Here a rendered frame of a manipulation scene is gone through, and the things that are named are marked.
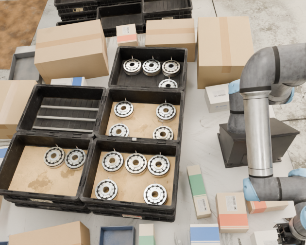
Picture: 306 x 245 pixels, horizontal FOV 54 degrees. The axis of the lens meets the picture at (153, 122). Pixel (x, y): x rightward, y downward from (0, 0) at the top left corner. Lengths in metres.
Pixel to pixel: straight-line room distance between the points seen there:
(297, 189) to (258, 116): 0.25
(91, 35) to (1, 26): 2.09
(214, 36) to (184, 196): 0.92
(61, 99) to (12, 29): 2.13
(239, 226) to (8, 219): 1.09
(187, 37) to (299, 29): 1.75
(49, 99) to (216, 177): 0.99
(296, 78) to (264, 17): 2.51
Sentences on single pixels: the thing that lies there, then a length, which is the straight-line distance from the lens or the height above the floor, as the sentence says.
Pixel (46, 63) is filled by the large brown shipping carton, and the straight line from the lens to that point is 1.88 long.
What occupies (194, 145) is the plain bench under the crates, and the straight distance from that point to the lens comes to 1.61.
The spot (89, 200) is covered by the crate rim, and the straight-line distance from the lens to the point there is 1.31.
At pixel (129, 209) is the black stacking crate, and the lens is 1.35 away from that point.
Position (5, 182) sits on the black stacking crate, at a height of 0.87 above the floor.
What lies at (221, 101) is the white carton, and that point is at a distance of 1.67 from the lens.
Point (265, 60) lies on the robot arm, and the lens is 0.97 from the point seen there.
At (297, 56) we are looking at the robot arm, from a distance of 0.98.
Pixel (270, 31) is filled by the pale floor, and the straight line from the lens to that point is 3.33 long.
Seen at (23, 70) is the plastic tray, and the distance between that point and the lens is 2.19.
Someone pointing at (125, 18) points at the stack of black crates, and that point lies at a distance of 2.85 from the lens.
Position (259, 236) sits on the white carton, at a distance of 1.40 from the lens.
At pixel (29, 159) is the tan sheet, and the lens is 1.61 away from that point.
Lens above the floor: 2.12
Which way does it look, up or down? 57 degrees down
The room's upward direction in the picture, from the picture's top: 9 degrees counter-clockwise
